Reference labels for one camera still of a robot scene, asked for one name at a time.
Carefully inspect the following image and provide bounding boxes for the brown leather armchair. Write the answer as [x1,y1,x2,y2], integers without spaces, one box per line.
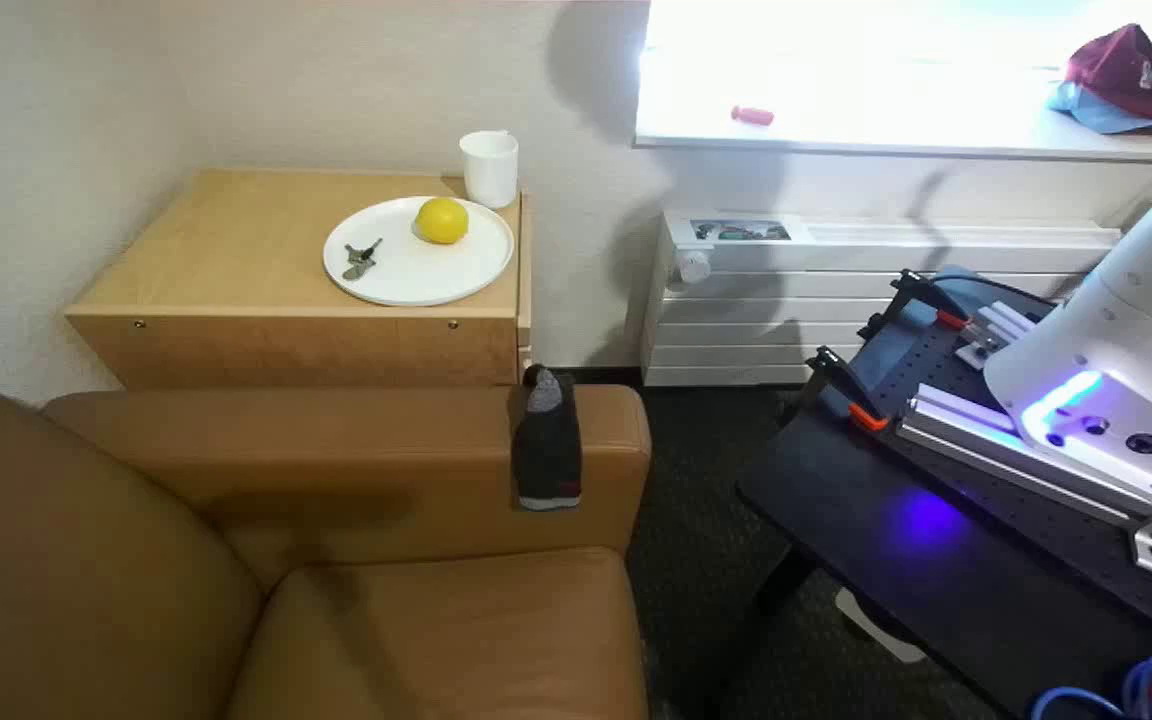
[0,363,657,720]

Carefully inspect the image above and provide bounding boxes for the white round plate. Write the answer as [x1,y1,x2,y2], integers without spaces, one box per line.
[320,192,521,311]

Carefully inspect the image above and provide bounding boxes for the maroon and blue cap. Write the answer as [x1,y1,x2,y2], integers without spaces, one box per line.
[1049,21,1152,140]

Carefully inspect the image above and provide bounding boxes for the black robot table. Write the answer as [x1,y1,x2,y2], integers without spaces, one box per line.
[730,271,1152,720]

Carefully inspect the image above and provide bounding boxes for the red handled screwdriver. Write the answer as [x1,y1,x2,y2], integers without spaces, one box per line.
[728,98,778,132]

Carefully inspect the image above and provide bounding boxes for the white radiator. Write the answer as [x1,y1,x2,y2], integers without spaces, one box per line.
[636,207,1128,390]

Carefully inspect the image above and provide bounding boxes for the white cup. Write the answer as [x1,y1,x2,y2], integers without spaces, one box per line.
[456,127,523,212]

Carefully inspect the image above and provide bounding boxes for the yellow lemon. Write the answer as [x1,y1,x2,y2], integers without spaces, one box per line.
[410,192,476,246]

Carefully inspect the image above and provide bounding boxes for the white table foot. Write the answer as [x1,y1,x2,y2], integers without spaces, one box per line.
[832,584,932,668]

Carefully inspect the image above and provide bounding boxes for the white window sill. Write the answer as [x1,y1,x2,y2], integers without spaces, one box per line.
[630,98,1152,166]

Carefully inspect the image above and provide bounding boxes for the small grey keys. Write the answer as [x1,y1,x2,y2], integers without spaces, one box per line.
[335,237,387,283]

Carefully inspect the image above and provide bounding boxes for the black clamp with orange handle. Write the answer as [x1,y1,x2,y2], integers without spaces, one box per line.
[806,345,894,440]
[889,267,991,339]

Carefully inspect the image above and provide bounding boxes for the wooden nightstand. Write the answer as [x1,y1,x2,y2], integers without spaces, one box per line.
[59,164,536,390]

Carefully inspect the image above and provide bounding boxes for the aluminium mounting rail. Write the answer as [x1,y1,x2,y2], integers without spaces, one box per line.
[891,381,1152,562]

